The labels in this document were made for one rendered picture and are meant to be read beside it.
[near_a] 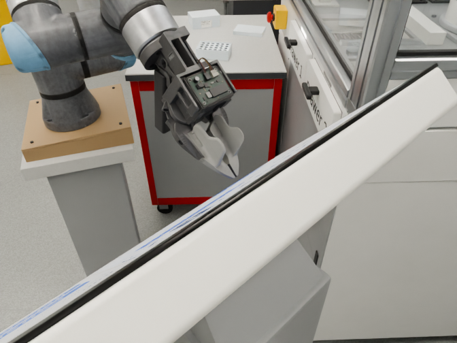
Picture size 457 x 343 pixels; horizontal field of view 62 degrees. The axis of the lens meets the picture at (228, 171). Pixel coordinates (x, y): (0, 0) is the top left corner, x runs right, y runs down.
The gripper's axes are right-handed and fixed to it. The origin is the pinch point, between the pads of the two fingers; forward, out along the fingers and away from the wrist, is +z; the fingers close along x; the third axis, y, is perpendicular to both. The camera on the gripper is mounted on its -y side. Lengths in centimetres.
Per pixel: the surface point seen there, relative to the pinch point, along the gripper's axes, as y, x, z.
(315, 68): -21, 52, -12
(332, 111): -11.1, 38.3, 0.5
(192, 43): -78, 66, -54
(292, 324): 13.4, -11.4, 16.8
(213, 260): 26.4, -20.5, 4.5
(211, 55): -65, 61, -42
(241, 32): -72, 86, -49
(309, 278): 14.2, -7.2, 14.3
